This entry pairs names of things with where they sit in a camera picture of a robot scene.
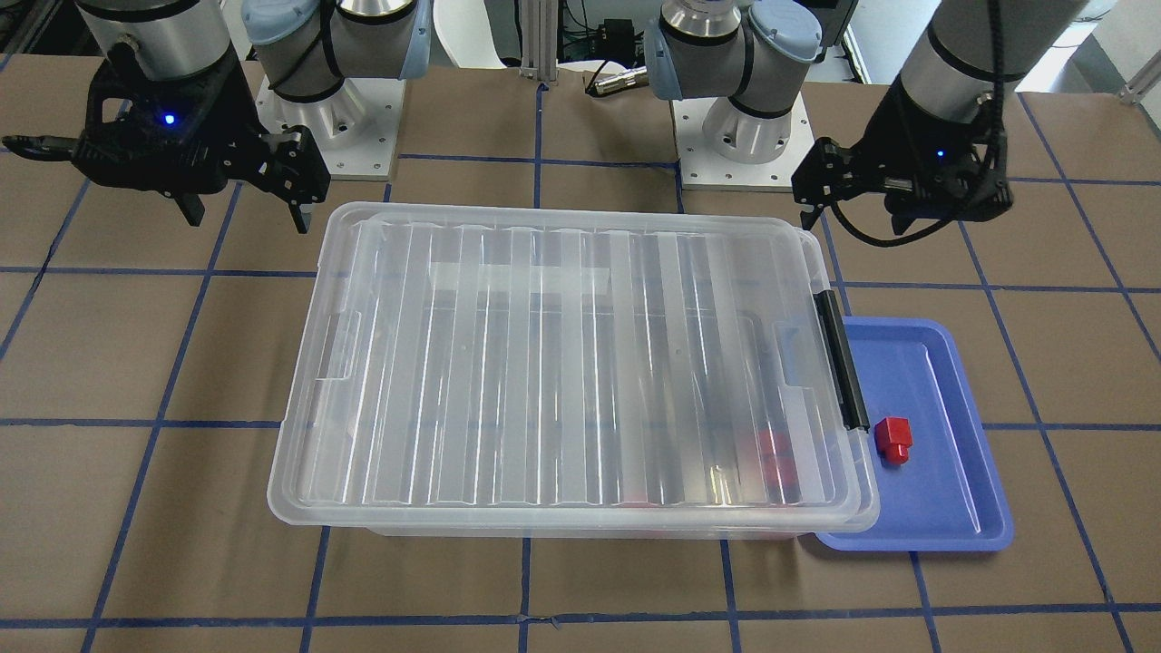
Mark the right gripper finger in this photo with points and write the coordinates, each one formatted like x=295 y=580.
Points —
x=190 y=205
x=295 y=172

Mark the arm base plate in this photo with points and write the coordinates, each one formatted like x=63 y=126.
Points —
x=721 y=148
x=356 y=129

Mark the clear plastic box lid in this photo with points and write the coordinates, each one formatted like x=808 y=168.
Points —
x=480 y=367

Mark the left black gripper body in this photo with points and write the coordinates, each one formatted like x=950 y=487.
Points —
x=878 y=152

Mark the red block in box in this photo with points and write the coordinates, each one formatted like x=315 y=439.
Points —
x=777 y=461

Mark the blue plastic tray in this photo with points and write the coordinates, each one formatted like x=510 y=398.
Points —
x=949 y=496

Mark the clear plastic storage box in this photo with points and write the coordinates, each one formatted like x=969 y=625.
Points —
x=550 y=533

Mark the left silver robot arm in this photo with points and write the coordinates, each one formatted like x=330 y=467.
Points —
x=758 y=56

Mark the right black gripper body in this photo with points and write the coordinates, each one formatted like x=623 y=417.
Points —
x=238 y=136

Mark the white plastic chair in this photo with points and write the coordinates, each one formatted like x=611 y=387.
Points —
x=464 y=31

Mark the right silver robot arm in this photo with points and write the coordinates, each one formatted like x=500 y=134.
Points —
x=307 y=48

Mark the red block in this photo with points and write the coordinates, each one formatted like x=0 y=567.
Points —
x=777 y=461
x=894 y=440

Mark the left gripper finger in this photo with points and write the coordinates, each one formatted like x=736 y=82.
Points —
x=828 y=174
x=912 y=221

